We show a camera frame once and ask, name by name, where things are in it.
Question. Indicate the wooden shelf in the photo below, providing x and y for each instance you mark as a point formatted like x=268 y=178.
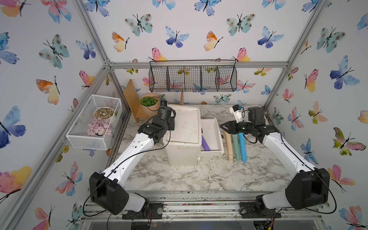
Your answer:
x=138 y=111

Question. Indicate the pink flower succulent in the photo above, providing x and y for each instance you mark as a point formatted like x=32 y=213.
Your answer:
x=100 y=128

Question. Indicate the peach toy microphone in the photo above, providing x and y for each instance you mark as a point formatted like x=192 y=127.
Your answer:
x=229 y=145

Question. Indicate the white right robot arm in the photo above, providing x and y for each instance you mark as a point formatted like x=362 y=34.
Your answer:
x=309 y=186

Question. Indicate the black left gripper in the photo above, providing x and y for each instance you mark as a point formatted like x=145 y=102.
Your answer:
x=169 y=121

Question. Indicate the white plastic drawer cabinet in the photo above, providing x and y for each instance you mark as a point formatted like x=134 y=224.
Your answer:
x=183 y=144

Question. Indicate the bowl of pebbles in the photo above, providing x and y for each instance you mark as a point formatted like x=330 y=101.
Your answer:
x=104 y=113

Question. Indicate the blue toy microphone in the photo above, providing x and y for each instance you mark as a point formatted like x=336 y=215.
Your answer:
x=242 y=143

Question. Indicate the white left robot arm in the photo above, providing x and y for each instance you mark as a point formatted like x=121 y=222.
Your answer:
x=107 y=188

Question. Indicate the purple toy microphone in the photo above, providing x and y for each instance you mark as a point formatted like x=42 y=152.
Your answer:
x=205 y=146

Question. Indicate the peach pot green plant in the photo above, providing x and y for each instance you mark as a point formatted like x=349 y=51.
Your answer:
x=150 y=104

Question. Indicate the white mesh wall basket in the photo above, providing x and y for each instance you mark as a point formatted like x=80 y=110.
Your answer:
x=77 y=134

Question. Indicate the white drawer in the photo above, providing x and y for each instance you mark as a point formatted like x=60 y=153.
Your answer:
x=212 y=136

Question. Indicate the black wire wall basket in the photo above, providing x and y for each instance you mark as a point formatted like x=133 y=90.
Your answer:
x=197 y=76

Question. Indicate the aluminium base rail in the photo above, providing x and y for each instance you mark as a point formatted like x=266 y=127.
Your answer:
x=202 y=210

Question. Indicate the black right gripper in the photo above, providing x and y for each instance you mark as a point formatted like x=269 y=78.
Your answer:
x=232 y=124

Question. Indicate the green toy microphone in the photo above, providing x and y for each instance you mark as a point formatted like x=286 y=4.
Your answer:
x=236 y=146

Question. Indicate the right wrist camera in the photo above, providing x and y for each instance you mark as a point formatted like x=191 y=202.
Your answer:
x=238 y=112

